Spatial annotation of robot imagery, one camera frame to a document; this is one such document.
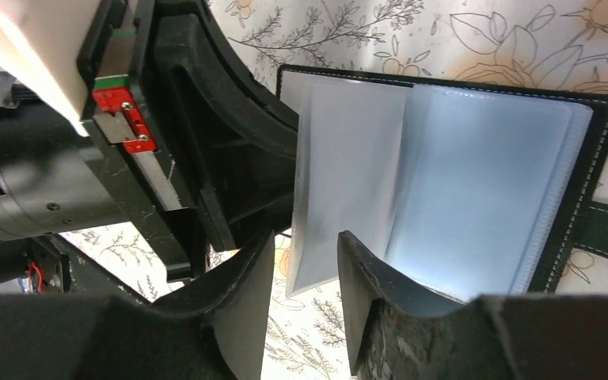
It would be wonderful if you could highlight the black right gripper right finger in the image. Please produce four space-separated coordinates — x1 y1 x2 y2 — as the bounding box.
337 231 608 379

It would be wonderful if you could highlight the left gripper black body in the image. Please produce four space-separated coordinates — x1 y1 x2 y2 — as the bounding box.
0 1 209 282

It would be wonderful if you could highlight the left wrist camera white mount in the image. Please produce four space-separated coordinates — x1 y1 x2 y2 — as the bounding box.
0 0 100 137

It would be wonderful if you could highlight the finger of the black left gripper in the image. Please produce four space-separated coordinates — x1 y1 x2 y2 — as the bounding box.
148 1 298 251

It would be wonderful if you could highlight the floral patterned table mat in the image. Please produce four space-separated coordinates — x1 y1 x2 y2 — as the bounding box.
62 1 608 379

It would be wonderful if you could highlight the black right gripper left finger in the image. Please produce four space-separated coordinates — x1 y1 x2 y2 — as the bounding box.
0 230 275 379

